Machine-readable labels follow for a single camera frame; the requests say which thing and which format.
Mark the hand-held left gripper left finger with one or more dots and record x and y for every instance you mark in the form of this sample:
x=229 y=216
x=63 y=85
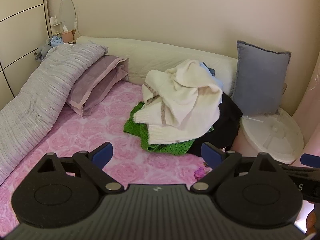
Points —
x=103 y=153

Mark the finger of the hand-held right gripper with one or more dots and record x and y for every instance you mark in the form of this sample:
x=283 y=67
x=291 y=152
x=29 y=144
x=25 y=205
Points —
x=311 y=160

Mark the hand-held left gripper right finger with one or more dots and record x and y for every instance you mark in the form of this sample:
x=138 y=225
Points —
x=211 y=155

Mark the green knit sweater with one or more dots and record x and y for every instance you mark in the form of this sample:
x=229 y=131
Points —
x=162 y=147

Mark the cream knit sweater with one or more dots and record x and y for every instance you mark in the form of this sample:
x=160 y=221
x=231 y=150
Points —
x=185 y=100

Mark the person's right hand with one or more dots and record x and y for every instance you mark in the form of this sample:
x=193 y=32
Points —
x=315 y=220

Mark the pink floral blanket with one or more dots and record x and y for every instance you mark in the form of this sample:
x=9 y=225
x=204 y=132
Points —
x=100 y=125

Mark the black garment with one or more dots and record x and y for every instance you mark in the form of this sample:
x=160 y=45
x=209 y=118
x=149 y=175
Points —
x=225 y=120

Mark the white round plastic lid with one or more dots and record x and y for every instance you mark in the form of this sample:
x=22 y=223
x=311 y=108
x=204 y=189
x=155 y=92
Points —
x=275 y=135

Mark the purple pillow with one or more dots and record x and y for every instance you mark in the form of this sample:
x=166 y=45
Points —
x=95 y=82

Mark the light blue garment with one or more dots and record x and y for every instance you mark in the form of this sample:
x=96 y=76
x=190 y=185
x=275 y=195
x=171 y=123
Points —
x=217 y=82

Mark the blue-grey cushion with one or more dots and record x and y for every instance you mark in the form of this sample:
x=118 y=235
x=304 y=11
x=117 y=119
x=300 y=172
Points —
x=260 y=80

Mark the grey striped quilt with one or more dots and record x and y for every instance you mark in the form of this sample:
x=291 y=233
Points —
x=37 y=92

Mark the pink tissue box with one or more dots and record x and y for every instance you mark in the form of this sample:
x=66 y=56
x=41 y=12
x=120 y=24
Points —
x=67 y=36

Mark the oval mirror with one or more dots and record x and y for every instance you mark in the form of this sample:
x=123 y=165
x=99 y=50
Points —
x=67 y=12

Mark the cream wardrobe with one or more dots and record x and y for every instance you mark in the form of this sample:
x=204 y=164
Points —
x=20 y=30

